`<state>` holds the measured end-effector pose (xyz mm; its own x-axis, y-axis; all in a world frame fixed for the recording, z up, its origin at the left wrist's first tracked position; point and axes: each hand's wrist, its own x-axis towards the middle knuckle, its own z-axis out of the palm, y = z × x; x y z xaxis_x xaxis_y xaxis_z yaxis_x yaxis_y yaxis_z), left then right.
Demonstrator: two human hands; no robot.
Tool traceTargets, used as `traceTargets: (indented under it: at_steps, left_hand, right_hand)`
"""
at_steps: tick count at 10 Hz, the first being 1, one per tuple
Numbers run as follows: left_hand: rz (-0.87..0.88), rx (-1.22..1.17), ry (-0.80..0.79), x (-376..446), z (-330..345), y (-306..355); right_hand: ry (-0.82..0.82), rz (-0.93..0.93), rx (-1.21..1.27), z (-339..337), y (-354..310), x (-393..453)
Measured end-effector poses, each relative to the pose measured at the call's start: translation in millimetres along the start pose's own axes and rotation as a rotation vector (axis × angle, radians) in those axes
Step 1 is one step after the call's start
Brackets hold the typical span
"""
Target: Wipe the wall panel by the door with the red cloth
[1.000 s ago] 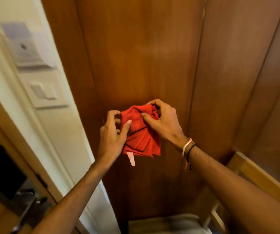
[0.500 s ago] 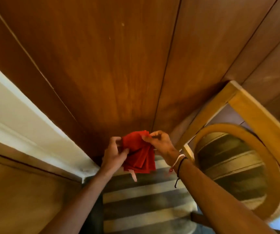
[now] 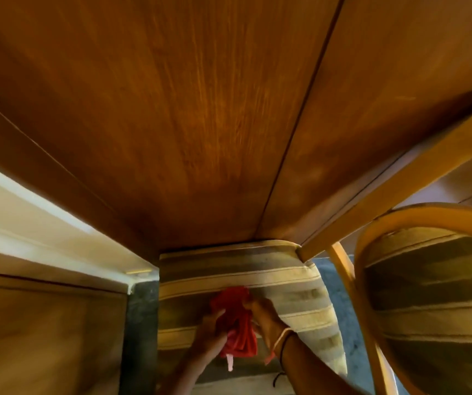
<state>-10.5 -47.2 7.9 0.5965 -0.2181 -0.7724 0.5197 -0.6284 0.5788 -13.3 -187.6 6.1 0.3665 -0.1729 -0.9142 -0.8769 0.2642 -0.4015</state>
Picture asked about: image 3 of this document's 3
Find person's right hand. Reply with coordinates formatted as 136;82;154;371
243;297;291;353

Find person's left hand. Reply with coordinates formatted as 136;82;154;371
188;308;229;368

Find red cloth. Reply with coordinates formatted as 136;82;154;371
209;285;259;372

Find person's right forearm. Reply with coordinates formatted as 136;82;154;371
278;334;369;395

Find brown wooden door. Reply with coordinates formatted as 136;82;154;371
0;270;130;395

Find striped seat cushion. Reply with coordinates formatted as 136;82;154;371
156;239;349;395

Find striped chair back cushion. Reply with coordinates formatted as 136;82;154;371
362;225;472;395

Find light wooden board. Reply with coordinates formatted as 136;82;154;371
296;95;472;264

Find pink white bracelet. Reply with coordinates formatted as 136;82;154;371
272;326;297;355

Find black string bracelet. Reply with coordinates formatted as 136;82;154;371
272;331;299;388

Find wooden armchair with striped back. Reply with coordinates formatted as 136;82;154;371
325;202;472;395

